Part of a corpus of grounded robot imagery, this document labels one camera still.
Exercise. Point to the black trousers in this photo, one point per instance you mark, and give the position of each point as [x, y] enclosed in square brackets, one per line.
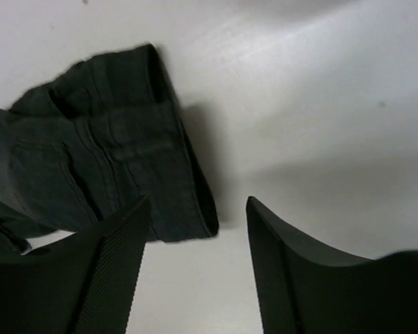
[76, 150]

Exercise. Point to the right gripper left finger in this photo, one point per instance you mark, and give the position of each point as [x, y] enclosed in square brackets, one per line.
[81, 284]

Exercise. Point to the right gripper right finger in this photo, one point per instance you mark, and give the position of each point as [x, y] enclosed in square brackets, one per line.
[306, 286]

